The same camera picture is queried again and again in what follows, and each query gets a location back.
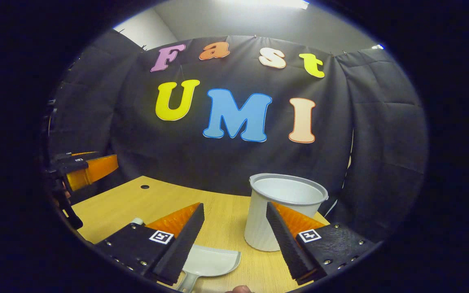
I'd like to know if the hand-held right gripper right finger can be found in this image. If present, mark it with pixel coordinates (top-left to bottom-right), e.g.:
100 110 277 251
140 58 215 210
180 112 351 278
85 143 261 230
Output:
265 201 376 286

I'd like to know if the small grey dustpan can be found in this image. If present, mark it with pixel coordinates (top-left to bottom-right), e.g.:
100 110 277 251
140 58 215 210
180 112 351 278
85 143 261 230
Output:
173 244 242 293

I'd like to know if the wooden desktop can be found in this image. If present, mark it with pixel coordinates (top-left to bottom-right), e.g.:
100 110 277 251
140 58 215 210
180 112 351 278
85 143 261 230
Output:
72 176 333 293

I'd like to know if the white plastic garbage bin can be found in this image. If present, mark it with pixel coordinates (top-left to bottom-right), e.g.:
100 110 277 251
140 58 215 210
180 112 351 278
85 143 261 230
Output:
244 173 329 252

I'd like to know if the black backdrop cloth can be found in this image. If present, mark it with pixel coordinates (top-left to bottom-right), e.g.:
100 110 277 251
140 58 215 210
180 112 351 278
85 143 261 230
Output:
49 29 428 243

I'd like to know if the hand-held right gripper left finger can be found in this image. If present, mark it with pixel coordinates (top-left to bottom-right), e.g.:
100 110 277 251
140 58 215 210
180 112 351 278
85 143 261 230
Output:
94 202 205 286

